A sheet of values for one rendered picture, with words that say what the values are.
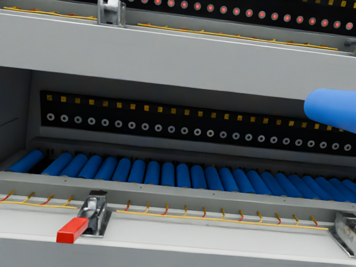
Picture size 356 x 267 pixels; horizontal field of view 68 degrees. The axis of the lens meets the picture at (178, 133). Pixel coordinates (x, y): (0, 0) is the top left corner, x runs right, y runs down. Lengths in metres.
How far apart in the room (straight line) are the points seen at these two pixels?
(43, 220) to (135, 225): 0.09
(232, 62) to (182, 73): 0.05
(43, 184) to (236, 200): 0.21
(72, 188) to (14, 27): 0.16
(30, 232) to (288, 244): 0.25
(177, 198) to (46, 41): 0.20
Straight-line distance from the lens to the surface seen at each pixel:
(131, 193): 0.29
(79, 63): 0.26
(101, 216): 0.27
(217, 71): 0.25
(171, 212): 0.30
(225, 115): 0.41
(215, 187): 0.33
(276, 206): 0.32
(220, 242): 0.28
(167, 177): 0.33
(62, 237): 0.21
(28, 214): 0.31
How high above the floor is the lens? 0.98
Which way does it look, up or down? 1 degrees down
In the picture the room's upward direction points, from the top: 6 degrees clockwise
